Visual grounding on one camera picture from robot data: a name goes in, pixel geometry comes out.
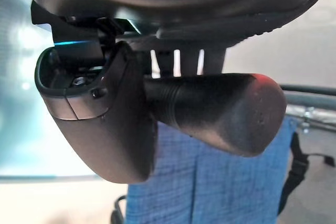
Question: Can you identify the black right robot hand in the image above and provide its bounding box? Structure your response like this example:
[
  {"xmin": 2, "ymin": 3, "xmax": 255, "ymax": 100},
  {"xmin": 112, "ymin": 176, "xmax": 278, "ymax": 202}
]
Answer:
[{"xmin": 19, "ymin": 0, "xmax": 332, "ymax": 184}]

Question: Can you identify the black wheelchair push handle grip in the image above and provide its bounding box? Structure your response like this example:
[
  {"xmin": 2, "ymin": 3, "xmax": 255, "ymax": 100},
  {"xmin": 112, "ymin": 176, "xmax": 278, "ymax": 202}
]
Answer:
[{"xmin": 143, "ymin": 72, "xmax": 287, "ymax": 158}]

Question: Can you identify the blue fabric wheelchair backrest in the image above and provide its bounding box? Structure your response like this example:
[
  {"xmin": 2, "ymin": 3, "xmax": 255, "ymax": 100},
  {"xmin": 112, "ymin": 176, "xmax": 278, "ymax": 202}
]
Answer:
[{"xmin": 127, "ymin": 116, "xmax": 299, "ymax": 224}]

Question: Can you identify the black wheelchair strap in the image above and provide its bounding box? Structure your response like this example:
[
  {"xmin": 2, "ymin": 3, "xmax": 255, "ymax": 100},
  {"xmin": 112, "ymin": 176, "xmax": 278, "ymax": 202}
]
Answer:
[{"xmin": 277, "ymin": 131, "xmax": 333, "ymax": 215}]

